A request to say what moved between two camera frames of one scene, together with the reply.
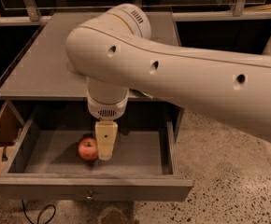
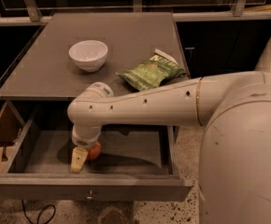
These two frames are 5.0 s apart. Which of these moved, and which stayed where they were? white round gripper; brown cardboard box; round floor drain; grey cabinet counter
Moved: white round gripper
Stayed: brown cardboard box; round floor drain; grey cabinet counter
